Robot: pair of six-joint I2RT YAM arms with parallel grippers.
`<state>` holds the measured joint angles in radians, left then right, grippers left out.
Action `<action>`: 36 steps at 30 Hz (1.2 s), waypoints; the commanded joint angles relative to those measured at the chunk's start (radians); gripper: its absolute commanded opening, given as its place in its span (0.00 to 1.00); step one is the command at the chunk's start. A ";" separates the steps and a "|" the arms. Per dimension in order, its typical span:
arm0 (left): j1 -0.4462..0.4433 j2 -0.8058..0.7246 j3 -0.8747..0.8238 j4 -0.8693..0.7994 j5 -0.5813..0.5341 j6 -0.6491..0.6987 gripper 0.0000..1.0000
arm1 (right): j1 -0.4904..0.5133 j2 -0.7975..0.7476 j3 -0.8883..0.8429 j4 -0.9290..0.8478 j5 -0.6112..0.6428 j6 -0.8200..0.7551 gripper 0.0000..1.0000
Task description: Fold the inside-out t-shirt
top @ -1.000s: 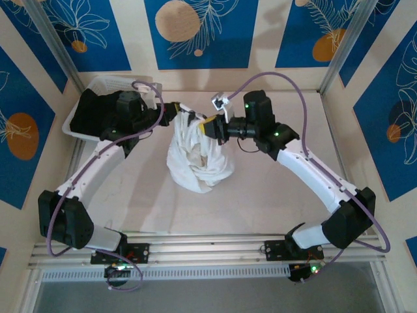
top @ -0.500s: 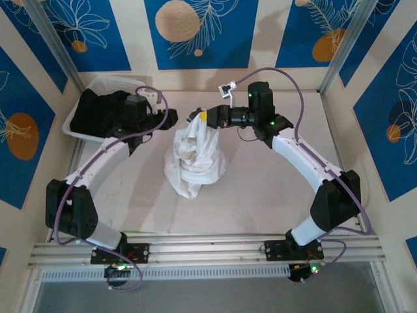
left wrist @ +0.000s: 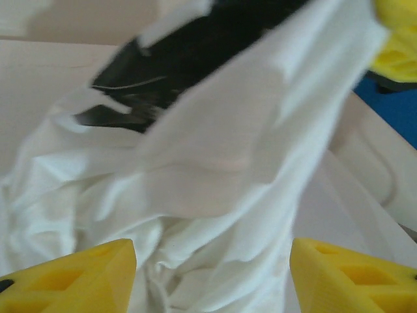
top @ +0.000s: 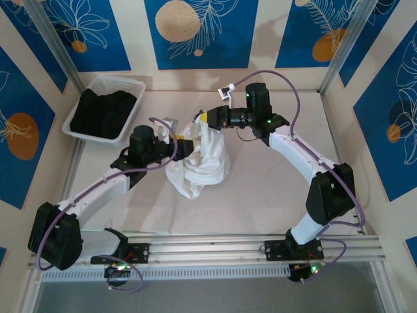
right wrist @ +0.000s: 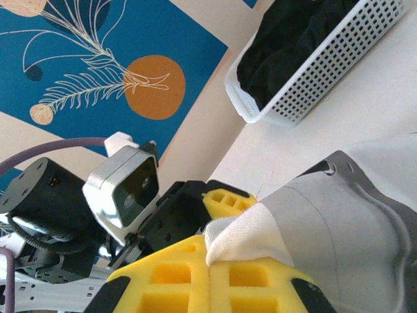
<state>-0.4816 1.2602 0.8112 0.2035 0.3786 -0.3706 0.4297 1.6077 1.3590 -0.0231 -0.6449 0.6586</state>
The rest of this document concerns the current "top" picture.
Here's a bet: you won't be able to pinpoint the white t-shirt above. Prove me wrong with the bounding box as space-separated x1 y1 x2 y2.
164 112 231 200

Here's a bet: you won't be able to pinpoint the black folded clothes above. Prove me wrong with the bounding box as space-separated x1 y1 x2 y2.
70 87 137 141

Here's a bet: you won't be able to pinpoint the white plastic basket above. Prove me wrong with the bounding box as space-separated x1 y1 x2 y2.
61 75 147 145

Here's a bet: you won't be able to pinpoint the black controller box green light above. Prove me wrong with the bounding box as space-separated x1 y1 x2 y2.
104 260 135 288
288 260 325 284

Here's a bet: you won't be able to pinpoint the thin black right gripper cable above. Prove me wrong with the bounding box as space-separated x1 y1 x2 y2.
236 127 259 142

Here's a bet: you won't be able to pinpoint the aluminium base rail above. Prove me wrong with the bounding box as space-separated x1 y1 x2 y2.
27 233 387 271

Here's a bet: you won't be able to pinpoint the aluminium frame post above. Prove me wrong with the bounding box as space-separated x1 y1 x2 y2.
23 0 86 95
319 0 381 96

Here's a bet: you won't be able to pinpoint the white slotted cable duct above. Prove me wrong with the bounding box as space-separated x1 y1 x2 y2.
41 263 291 283

